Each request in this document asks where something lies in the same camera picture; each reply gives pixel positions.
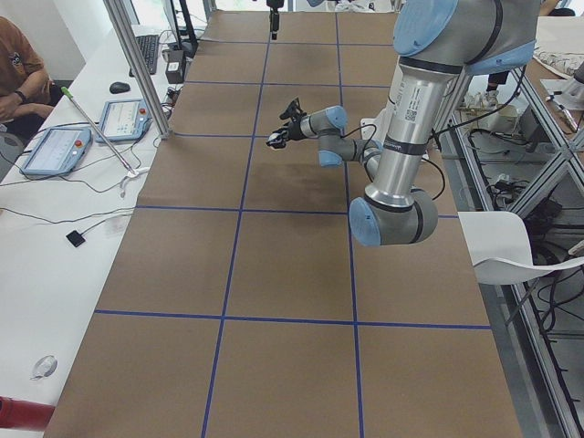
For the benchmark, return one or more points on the black computer mouse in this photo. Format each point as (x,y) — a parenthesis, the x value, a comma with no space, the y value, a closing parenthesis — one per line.
(119,87)

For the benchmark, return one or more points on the metal rod green tip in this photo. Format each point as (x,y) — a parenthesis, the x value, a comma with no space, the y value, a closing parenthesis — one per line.
(132,173)

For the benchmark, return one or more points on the red cylinder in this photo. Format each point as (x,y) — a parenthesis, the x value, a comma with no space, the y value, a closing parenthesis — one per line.
(25,415)

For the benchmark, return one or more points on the white plastic chair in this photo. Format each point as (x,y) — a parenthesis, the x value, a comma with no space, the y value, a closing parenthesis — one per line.
(500,250)

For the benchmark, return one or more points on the black power adapter box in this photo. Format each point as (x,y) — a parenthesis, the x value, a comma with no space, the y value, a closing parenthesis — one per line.
(175,67)

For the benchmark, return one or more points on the near blue teach pendant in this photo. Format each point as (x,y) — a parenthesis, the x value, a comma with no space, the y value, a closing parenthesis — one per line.
(57,152)

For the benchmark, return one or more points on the blue teach pendant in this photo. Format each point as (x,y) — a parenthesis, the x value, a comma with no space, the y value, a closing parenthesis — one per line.
(125,120)
(57,152)

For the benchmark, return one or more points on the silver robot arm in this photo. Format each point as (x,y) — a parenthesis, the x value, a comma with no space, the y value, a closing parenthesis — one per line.
(436,41)

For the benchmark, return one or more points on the far blue teach pendant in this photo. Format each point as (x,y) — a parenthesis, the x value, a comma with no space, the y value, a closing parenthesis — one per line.
(125,120)

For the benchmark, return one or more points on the clear tape roll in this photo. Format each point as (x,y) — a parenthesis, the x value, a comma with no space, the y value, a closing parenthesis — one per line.
(44,368)

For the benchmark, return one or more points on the small black square pad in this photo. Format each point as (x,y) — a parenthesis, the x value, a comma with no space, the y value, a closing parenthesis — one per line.
(76,238)

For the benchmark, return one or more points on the black keyboard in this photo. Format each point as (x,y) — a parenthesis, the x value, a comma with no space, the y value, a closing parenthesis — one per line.
(149,47)

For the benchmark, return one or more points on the aluminium frame post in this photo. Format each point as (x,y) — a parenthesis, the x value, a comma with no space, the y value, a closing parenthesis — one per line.
(123,28)

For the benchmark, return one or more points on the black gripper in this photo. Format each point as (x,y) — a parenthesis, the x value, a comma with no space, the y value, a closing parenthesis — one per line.
(274,22)
(294,130)

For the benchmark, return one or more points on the person in brown shirt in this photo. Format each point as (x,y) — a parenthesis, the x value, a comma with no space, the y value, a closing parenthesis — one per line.
(28,94)

